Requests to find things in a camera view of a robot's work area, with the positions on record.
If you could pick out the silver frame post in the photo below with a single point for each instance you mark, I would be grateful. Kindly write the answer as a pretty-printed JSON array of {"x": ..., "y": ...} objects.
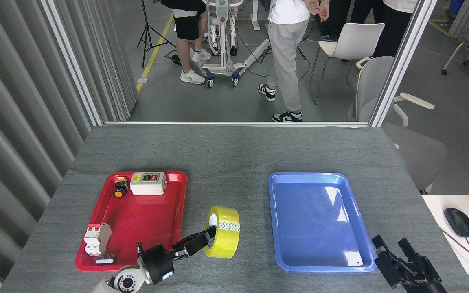
[
  {"x": 403, "y": 61},
  {"x": 71, "y": 61}
]

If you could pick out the grey push button switch box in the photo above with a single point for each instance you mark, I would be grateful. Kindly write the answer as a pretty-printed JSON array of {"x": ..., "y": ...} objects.
[{"x": 148, "y": 187}]

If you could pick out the small black labelled block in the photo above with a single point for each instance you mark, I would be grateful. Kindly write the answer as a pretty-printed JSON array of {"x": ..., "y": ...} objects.
[{"x": 107, "y": 259}]

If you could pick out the black power adapter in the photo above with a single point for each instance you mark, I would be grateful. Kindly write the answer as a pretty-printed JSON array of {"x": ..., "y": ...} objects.
[{"x": 175, "y": 60}]

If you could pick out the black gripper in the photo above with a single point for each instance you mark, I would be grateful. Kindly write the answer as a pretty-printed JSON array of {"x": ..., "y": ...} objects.
[
  {"x": 421, "y": 285},
  {"x": 159, "y": 262}
]

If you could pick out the silver frame rail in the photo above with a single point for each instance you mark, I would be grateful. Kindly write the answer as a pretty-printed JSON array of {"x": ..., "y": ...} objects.
[{"x": 234, "y": 124}]

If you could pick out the blue plastic tray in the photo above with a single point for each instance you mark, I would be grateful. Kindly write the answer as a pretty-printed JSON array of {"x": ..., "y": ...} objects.
[{"x": 312, "y": 219}]

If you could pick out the grey floor outlet plate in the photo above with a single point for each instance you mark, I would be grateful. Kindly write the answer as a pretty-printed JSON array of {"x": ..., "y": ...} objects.
[{"x": 143, "y": 80}]

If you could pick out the yellow tape roll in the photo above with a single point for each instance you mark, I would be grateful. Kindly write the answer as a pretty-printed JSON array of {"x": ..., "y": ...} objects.
[{"x": 226, "y": 244}]

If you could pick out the white desk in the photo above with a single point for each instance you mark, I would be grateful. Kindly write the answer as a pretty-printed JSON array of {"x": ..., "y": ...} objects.
[{"x": 462, "y": 201}]

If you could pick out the white wheeled stand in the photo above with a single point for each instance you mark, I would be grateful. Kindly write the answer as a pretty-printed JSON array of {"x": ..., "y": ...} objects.
[{"x": 222, "y": 61}]

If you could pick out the grey office chair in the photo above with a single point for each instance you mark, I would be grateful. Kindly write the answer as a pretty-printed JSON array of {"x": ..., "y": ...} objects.
[{"x": 375, "y": 77}]

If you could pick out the red plastic tray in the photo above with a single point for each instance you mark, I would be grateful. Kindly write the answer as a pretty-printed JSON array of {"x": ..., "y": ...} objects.
[{"x": 145, "y": 219}]

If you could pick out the black yellow push button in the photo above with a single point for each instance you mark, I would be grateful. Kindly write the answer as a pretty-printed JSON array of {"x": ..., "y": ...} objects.
[{"x": 119, "y": 189}]

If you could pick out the black tripod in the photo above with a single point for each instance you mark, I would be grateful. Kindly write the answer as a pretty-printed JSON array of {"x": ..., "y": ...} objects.
[
  {"x": 264, "y": 56},
  {"x": 148, "y": 29}
]

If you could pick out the white circuit breaker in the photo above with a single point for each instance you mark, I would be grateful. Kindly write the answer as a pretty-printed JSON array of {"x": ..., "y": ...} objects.
[{"x": 96, "y": 238}]

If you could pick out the white plastic chair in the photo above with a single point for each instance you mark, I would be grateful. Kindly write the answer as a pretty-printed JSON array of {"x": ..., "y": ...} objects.
[{"x": 356, "y": 34}]

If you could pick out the black computer mouse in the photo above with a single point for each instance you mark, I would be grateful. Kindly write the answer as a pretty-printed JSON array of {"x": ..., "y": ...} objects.
[{"x": 458, "y": 223}]

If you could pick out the blue bin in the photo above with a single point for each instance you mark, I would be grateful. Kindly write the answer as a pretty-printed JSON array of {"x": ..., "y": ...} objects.
[{"x": 456, "y": 6}]

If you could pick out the white table leg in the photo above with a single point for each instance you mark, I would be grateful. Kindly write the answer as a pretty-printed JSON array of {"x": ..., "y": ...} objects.
[{"x": 255, "y": 20}]

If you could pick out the person's hand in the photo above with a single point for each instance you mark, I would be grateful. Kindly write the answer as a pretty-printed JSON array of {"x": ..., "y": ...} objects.
[
  {"x": 324, "y": 11},
  {"x": 313, "y": 7}
]

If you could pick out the person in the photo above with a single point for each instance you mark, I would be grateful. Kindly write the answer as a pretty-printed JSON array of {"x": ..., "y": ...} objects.
[
  {"x": 285, "y": 49},
  {"x": 395, "y": 28},
  {"x": 340, "y": 16},
  {"x": 183, "y": 28}
]

